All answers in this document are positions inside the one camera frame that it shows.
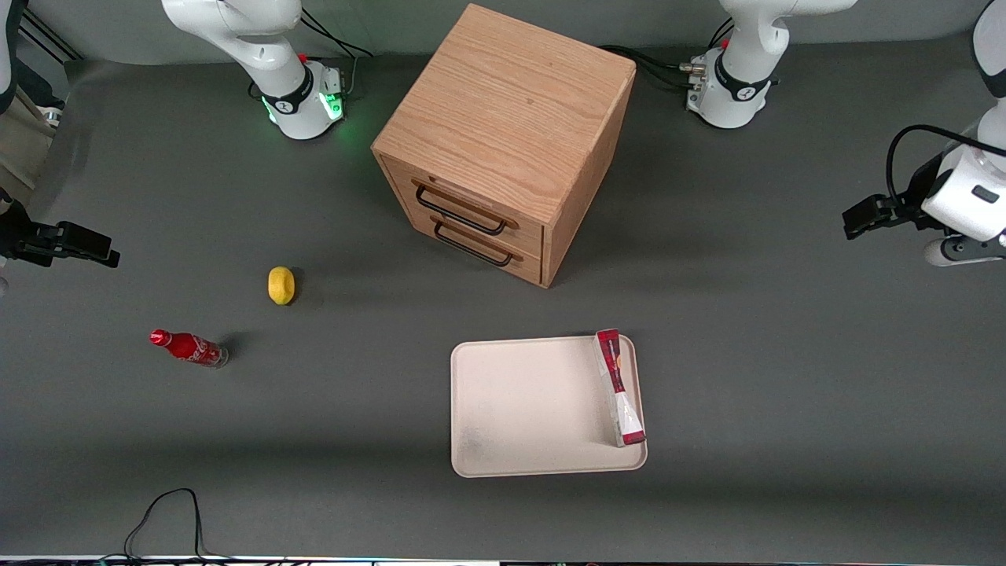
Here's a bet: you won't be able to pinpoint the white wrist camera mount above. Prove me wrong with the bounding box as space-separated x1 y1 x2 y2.
923 234 1006 268

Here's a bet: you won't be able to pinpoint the beige fabric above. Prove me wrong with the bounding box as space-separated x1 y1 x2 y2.
0 90 57 207

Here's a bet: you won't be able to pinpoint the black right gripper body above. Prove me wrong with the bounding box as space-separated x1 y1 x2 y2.
0 208 59 268

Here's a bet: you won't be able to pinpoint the yellow lemon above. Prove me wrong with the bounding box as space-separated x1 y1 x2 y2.
267 266 296 306

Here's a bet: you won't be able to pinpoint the wooden two-drawer cabinet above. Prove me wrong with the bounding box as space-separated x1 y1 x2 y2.
371 3 637 289

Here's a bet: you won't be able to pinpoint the red cola bottle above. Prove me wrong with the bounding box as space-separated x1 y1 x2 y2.
149 329 229 369

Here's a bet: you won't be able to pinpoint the black arm base cables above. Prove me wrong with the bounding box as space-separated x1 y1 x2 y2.
299 8 375 100
599 17 736 90

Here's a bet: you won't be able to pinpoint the thin black looped cable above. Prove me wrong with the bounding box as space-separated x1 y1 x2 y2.
98 488 237 564

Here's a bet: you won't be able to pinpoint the aluminium frame rail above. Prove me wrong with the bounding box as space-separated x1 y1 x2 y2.
17 9 83 64

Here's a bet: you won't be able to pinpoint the cream plastic tray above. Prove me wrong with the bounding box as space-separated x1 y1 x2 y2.
450 335 648 479

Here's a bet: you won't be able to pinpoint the wooden drawer front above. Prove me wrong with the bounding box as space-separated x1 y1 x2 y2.
381 156 545 254
405 208 544 286

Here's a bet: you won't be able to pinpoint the black metal drawer handle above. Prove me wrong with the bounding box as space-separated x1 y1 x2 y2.
414 182 510 237
433 221 516 268

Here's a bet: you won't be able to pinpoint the red cookie box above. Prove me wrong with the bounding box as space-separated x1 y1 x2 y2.
595 328 648 448

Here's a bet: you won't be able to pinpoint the black right arm base cables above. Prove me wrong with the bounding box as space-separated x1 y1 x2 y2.
299 8 375 100

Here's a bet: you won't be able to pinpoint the black left arm base cables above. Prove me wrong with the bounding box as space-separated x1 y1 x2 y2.
599 17 736 90

